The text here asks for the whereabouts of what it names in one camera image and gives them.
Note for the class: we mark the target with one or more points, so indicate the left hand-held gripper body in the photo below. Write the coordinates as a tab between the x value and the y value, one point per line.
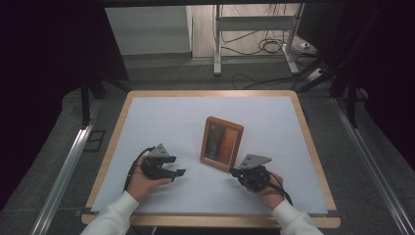
156	161

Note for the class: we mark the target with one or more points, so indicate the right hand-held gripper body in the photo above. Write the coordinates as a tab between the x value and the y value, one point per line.
254	174

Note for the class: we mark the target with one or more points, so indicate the wooden picture frame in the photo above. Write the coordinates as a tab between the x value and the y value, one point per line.
222	143

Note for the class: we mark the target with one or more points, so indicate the person's right hand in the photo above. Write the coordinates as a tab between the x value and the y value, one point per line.
269	196

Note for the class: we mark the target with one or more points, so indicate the person's left hand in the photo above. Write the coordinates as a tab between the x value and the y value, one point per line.
142	186

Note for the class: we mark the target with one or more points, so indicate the white table mat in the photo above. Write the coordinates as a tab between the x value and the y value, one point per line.
195	196

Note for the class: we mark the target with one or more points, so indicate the wooden-edged table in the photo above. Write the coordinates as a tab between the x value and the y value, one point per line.
208	221

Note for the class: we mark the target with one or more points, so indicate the black stand leg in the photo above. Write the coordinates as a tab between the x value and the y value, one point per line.
351	104
85	104

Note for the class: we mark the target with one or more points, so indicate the white power strip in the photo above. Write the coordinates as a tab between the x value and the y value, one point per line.
315	75

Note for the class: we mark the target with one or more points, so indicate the white panel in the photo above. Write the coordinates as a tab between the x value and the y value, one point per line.
147	29

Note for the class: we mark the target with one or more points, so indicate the dark curtain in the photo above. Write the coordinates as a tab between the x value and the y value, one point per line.
39	81
385	65

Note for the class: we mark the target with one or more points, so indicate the white metal stand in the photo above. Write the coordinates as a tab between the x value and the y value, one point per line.
254	23

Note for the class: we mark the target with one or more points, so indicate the aluminium rail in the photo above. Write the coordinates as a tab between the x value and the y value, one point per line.
375	169
65	176

